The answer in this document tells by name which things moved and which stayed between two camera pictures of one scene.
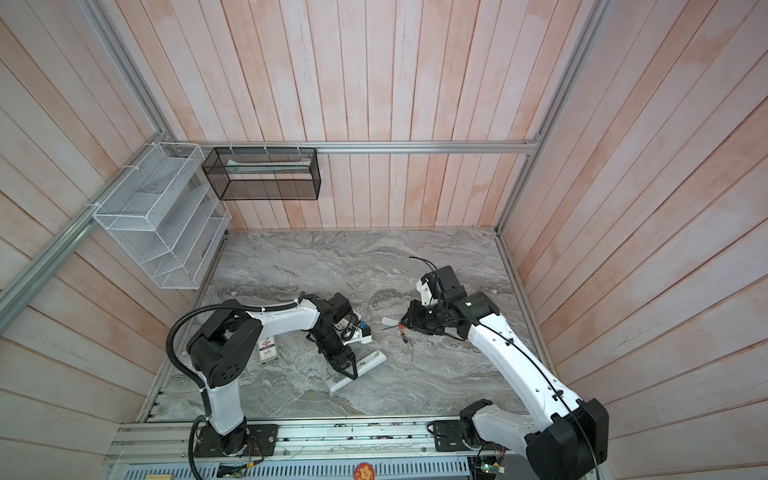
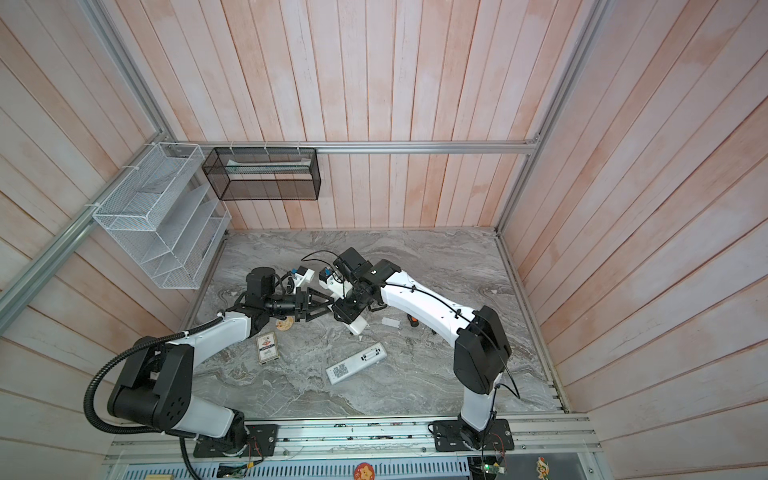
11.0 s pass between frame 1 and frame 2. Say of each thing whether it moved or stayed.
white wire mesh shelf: stayed
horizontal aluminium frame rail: stayed
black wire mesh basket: stayed
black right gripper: moved
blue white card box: stayed
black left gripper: moved
